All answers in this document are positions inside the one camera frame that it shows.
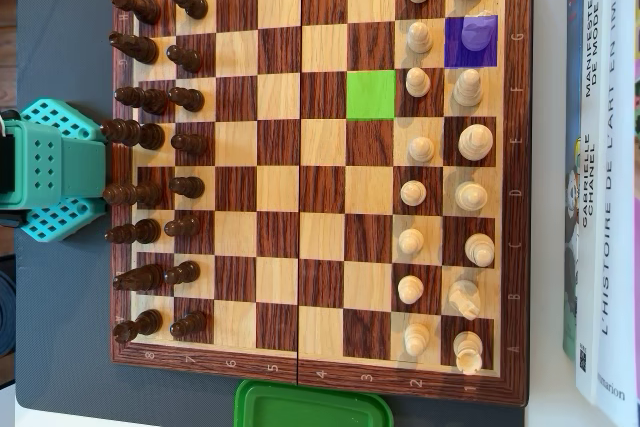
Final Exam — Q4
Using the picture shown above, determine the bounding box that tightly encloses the white wooden knight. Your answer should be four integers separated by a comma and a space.
459, 10, 494, 52
447, 279, 482, 321

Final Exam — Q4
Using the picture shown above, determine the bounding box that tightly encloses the wooden folding chessboard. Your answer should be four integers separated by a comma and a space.
109, 0, 532, 408

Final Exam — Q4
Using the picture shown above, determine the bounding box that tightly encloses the dark wooden pawn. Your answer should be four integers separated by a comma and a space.
169, 309, 208, 340
170, 0, 209, 21
163, 215, 202, 238
170, 133, 209, 157
168, 175, 206, 199
163, 260, 202, 286
165, 44, 203, 74
168, 86, 206, 113

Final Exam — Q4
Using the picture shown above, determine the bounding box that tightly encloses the white wooden king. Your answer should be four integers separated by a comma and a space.
457, 123, 495, 162

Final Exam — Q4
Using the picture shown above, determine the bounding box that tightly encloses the white wooden bishop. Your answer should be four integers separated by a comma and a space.
452, 68, 485, 108
463, 232, 496, 268

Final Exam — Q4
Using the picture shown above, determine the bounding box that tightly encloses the dark wooden queen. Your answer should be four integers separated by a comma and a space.
102, 181, 164, 208

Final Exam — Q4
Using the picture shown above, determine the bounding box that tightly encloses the dark wooden bishop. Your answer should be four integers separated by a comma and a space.
104, 218, 162, 246
114, 86, 170, 116

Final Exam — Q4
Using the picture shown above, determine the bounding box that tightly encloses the dark wooden king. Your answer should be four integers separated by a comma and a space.
99, 118, 166, 151

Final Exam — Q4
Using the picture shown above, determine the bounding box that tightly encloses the dark wooden knight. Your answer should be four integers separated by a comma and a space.
108, 31, 160, 65
112, 263, 165, 293

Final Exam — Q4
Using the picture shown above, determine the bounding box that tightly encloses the white wooden rook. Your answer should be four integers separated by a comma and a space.
452, 330, 485, 376

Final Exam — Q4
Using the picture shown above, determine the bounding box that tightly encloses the green plastic container lid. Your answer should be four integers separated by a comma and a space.
233, 378, 395, 427

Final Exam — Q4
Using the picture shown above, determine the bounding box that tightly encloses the dark wooden rook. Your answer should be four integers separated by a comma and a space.
109, 0, 162, 26
112, 308, 164, 345

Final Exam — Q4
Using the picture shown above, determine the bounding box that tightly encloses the white Gabrielle Chanel book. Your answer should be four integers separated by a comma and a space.
574, 0, 601, 406

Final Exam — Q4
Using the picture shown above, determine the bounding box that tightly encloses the dark grey table mat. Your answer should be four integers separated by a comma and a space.
13, 0, 531, 427

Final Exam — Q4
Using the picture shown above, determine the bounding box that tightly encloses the blue panda picture book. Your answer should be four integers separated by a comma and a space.
562, 0, 586, 363

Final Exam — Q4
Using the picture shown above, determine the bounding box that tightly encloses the stack of white books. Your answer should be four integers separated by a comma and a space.
595, 0, 640, 427

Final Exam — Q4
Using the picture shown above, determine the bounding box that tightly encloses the grey rolled strap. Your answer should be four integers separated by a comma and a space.
0, 270, 17, 358

